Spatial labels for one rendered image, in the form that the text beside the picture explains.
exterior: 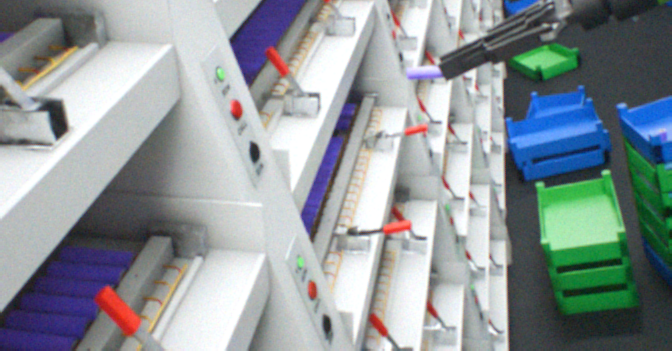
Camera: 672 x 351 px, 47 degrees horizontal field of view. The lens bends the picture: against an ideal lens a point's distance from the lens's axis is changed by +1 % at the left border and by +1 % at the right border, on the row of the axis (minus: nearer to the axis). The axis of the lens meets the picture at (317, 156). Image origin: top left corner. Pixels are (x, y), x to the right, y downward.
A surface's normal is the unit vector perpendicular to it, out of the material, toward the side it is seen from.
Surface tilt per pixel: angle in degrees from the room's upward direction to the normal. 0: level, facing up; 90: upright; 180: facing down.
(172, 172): 90
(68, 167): 107
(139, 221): 90
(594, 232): 0
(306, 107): 90
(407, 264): 17
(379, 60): 90
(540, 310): 0
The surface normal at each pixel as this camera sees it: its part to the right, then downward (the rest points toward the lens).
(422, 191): -0.20, 0.49
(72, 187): 0.98, 0.07
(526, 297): -0.33, -0.85
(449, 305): -0.04, -0.87
